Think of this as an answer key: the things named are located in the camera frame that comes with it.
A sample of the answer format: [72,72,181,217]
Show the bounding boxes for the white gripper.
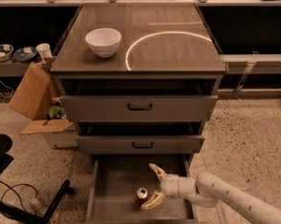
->
[141,163,197,210]

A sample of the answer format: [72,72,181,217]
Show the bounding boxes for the red coke can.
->
[135,188,148,205]

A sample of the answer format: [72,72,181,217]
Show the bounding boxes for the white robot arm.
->
[141,163,281,224]

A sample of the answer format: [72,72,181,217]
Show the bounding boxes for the grey bottom drawer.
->
[85,155,197,224]

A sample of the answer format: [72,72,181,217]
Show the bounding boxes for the grey drawer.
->
[61,95,218,122]
[85,155,197,224]
[77,135,204,154]

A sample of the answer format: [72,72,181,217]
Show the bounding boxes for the grey middle drawer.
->
[77,135,204,154]

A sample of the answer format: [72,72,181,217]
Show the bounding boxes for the grey top drawer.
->
[61,95,218,122]

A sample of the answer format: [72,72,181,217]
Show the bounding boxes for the grey drawer cabinet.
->
[49,2,228,224]

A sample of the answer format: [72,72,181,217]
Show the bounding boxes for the clear plastic bottle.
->
[30,197,46,217]

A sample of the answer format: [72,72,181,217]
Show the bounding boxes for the green snack bag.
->
[48,105,66,119]

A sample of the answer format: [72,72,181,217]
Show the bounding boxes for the white ceramic bowl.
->
[85,28,121,58]

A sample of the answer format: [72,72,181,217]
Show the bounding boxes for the open cardboard box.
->
[8,63,77,148]

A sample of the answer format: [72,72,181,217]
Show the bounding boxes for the white paper cup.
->
[36,43,52,59]

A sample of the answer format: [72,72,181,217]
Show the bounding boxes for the blue patterned bowl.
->
[0,44,14,62]

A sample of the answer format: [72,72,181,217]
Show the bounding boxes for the black cable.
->
[0,178,40,213]

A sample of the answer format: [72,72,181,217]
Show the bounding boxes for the grey wall shelf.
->
[0,57,55,77]

